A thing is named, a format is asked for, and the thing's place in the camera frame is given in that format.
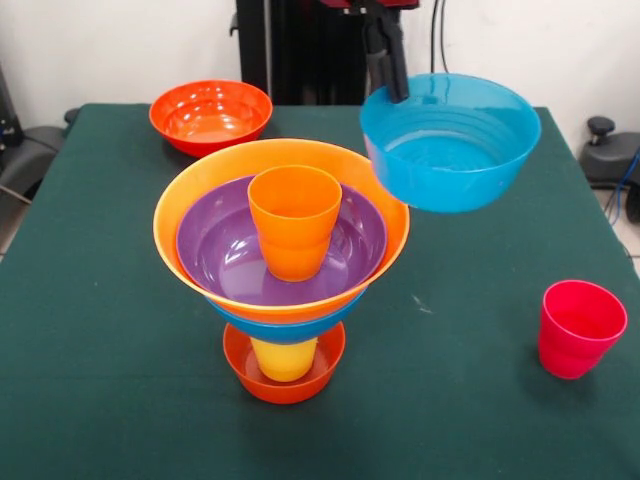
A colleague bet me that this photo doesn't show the purple bowl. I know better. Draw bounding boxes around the purple bowl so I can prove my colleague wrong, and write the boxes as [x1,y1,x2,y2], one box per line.
[175,174,389,307]

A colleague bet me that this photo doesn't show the orange cup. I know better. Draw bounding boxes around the orange cup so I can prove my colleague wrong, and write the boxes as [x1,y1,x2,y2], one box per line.
[247,165,344,283]

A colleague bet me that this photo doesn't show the pink cup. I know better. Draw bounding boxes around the pink cup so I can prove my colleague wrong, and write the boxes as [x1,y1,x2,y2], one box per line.
[537,279,629,381]

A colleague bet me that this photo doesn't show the yellow cup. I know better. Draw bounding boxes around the yellow cup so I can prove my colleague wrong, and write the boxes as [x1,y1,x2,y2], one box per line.
[249,337,319,384]

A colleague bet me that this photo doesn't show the large orange bowl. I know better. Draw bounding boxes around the large orange bowl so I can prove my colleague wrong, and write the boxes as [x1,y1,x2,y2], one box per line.
[152,138,412,325]

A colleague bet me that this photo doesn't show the grey black floor base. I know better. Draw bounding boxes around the grey black floor base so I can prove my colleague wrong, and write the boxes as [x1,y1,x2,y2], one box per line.
[0,107,81,201]
[578,116,640,224]

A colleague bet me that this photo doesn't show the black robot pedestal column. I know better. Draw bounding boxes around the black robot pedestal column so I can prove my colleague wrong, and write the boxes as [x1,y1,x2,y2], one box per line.
[229,0,406,106]

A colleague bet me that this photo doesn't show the blue cable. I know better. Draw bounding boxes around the blue cable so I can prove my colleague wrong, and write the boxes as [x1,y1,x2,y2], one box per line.
[604,149,640,221]

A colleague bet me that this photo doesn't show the black wall cable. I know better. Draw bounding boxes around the black wall cable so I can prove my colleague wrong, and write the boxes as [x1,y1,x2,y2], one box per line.
[429,0,454,76]

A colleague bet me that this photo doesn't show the small blue bowl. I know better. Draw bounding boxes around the small blue bowl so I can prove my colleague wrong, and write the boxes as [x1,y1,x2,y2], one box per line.
[359,72,543,215]

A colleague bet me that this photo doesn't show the small red bowl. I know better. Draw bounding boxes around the small red bowl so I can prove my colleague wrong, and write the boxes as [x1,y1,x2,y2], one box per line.
[222,322,347,405]

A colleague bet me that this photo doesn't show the large red bowl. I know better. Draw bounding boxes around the large red bowl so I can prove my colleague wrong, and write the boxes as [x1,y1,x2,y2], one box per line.
[148,79,274,158]

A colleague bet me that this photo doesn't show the black computer tower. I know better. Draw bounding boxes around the black computer tower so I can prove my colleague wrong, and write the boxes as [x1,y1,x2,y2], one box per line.
[0,64,24,149]

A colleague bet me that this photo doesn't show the dark green tablecloth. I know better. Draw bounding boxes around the dark green tablecloth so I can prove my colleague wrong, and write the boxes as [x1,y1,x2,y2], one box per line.
[0,102,640,480]

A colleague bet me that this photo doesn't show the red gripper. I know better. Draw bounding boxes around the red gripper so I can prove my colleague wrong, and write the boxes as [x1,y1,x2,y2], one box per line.
[319,0,422,105]

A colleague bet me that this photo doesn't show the large blue bowl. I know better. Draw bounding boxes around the large blue bowl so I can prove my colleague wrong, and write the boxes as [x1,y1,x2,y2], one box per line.
[204,292,366,345]

